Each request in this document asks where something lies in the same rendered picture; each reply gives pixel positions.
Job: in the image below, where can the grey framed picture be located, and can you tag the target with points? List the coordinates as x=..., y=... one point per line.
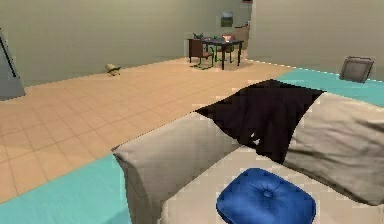
x=356, y=69

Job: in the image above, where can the brown wooden chair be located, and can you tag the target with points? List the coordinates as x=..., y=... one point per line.
x=197, y=50

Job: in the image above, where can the beige sofa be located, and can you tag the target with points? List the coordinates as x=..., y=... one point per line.
x=186, y=160

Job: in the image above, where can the green house plant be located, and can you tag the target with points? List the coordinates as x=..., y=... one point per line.
x=198, y=35

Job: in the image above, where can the blue round cushion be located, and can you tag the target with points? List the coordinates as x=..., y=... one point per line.
x=266, y=198

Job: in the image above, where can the black blanket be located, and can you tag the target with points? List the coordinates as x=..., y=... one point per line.
x=266, y=113

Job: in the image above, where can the green framed wall picture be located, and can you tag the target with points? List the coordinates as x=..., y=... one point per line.
x=226, y=19

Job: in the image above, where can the black dining table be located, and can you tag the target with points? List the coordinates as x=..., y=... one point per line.
x=222, y=43

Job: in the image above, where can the green-legged red chair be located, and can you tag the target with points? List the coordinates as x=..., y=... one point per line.
x=229, y=48

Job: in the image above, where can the small tan object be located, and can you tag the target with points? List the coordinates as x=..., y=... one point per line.
x=112, y=69

